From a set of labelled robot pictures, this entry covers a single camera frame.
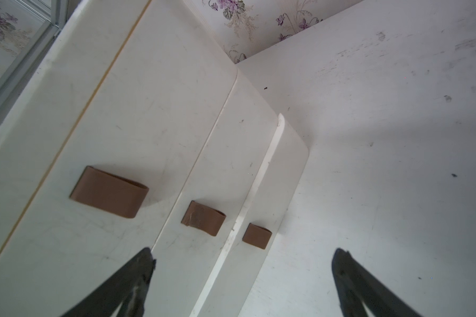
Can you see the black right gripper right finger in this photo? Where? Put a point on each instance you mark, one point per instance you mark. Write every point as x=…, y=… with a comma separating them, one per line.
x=359, y=291

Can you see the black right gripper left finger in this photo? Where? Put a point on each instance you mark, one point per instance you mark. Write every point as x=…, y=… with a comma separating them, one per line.
x=122, y=294

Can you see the white plastic drawer cabinet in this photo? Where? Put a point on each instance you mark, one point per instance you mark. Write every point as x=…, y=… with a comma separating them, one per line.
x=117, y=57

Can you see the white bottom drawer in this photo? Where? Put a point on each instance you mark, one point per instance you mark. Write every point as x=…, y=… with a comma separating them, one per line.
x=256, y=226

